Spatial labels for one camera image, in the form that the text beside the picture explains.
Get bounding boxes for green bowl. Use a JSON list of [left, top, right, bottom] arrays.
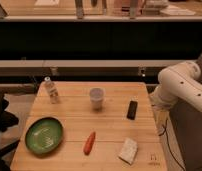
[[25, 117, 63, 155]]

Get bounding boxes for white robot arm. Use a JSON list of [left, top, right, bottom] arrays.
[[150, 61, 202, 113]]

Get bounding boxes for black office chair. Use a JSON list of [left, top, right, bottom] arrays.
[[0, 93, 19, 171]]

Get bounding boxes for orange carrot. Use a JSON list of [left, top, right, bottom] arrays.
[[83, 132, 96, 155]]

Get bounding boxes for black rectangular device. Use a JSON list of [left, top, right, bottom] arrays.
[[127, 101, 138, 120]]

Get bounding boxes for black cable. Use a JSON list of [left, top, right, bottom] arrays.
[[158, 117, 187, 171]]

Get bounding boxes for clear plastic water bottle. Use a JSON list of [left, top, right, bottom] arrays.
[[44, 77, 59, 104]]

